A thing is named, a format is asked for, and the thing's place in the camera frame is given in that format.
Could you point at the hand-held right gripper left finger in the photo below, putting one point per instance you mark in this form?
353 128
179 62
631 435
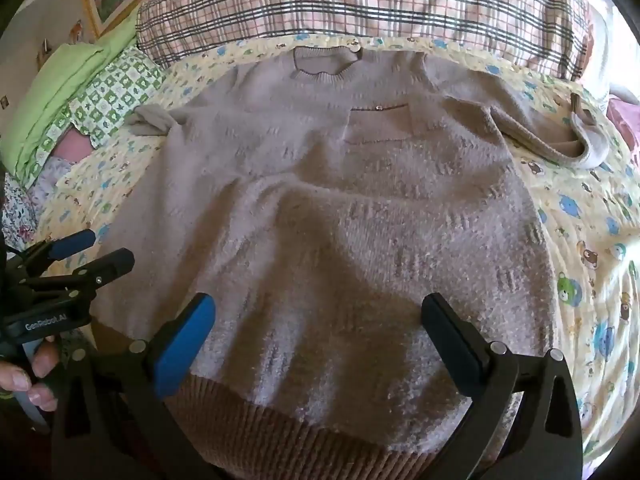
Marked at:
184 347

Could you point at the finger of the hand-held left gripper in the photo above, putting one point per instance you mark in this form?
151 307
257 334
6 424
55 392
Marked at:
75 243
107 266

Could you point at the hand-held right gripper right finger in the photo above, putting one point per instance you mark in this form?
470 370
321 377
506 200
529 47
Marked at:
452 347

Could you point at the beige knit sweater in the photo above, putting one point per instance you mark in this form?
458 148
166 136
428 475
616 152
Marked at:
325 210

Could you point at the person's left hand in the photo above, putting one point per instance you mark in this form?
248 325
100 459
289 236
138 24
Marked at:
45 357

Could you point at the floral cloth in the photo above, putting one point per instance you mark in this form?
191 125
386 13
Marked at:
20 210

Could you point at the pink cloth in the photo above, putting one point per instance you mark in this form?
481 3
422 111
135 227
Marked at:
72 146

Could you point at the green checkered pillowcase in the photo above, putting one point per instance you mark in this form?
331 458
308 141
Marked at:
117 95

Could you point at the yellow bear print blanket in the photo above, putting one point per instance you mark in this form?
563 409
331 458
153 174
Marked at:
580 210

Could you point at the maroon cloth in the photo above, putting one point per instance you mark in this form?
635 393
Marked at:
625 130

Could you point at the pink plaid quilt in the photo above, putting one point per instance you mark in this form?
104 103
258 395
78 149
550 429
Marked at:
350 5

